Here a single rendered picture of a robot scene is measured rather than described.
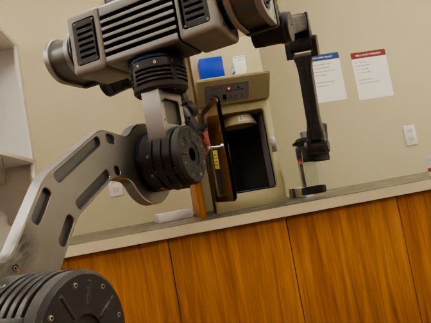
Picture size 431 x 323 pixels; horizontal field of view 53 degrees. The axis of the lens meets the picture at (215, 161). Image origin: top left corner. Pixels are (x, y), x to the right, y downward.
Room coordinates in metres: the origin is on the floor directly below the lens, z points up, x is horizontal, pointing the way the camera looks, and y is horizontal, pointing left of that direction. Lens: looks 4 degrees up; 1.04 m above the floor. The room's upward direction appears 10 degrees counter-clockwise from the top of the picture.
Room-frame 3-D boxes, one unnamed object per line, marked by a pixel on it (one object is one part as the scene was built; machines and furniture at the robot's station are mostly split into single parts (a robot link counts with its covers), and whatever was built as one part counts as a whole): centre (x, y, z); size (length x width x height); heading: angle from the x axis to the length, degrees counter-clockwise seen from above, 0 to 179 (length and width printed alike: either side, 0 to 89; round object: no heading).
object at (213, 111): (1.72, -0.01, 1.19); 0.30 x 0.01 x 0.40; 13
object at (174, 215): (2.01, 0.24, 0.96); 0.16 x 0.12 x 0.04; 108
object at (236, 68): (1.85, -0.17, 1.54); 0.05 x 0.05 x 0.06; 12
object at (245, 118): (2.01, -0.13, 1.34); 0.18 x 0.18 x 0.05
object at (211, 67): (1.84, -0.05, 1.56); 0.10 x 0.10 x 0.09; 7
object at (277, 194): (2.03, -0.11, 1.33); 0.32 x 0.25 x 0.77; 97
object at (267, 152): (2.03, -0.11, 1.19); 0.26 x 0.24 x 0.35; 97
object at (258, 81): (1.85, -0.13, 1.46); 0.32 x 0.11 x 0.10; 97
